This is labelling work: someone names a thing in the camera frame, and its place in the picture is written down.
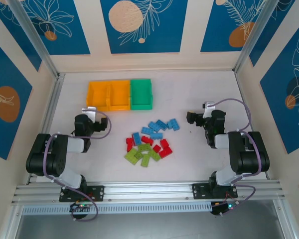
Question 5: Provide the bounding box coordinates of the orange plastic bin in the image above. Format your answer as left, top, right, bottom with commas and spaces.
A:
108, 79, 132, 112
86, 80, 111, 112

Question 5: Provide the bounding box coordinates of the green plastic bin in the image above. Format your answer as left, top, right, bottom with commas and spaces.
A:
130, 79, 154, 111

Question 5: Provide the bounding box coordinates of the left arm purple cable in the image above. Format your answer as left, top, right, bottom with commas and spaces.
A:
43, 111, 113, 222

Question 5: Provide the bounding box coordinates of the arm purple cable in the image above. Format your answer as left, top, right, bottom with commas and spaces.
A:
43, 111, 113, 222
213, 98, 263, 218

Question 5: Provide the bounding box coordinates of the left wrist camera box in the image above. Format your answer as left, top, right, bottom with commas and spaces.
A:
81, 106, 97, 118

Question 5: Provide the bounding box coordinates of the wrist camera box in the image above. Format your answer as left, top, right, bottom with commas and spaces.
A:
202, 101, 216, 118
81, 106, 97, 118

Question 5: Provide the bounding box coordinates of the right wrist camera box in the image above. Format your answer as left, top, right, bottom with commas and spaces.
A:
202, 101, 216, 118

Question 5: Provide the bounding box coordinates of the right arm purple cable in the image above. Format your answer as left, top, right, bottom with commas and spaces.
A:
213, 98, 263, 218

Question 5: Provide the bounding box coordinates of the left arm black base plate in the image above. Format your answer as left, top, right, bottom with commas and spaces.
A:
59, 185, 106, 203

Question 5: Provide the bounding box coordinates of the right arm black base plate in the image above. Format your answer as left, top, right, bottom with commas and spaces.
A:
192, 183, 238, 200

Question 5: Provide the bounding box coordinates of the aluminium mounting rail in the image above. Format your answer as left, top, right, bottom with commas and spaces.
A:
11, 179, 287, 206

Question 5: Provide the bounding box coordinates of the slotted white cable duct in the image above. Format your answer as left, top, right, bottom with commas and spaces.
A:
21, 202, 213, 216

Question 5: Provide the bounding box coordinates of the aluminium frame post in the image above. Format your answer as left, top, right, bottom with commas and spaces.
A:
7, 0, 60, 80
233, 0, 281, 74

